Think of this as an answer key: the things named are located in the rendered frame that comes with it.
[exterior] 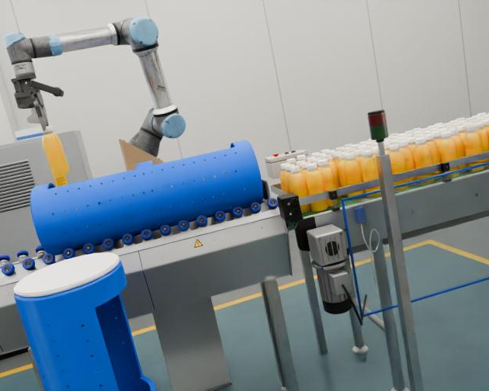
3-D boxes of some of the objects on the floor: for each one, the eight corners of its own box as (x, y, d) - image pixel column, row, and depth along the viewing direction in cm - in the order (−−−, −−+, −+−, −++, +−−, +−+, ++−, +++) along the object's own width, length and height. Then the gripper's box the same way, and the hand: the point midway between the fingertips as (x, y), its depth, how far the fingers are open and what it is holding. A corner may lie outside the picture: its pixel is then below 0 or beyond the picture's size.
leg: (288, 405, 212) (261, 279, 200) (300, 401, 212) (275, 276, 201) (292, 413, 206) (265, 284, 194) (304, 409, 207) (278, 280, 195)
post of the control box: (318, 351, 250) (284, 174, 231) (325, 349, 251) (292, 172, 232) (320, 354, 246) (286, 174, 227) (327, 352, 247) (294, 173, 228)
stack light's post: (414, 413, 190) (374, 155, 169) (422, 410, 191) (384, 153, 170) (419, 420, 186) (379, 156, 165) (428, 416, 187) (390, 153, 166)
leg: (280, 388, 225) (254, 269, 213) (291, 384, 226) (266, 266, 214) (283, 395, 220) (258, 273, 208) (295, 391, 220) (270, 270, 209)
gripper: (15, 80, 178) (32, 134, 182) (7, 77, 167) (24, 134, 171) (39, 75, 179) (54, 129, 183) (31, 72, 168) (48, 129, 172)
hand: (46, 126), depth 177 cm, fingers closed on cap, 4 cm apart
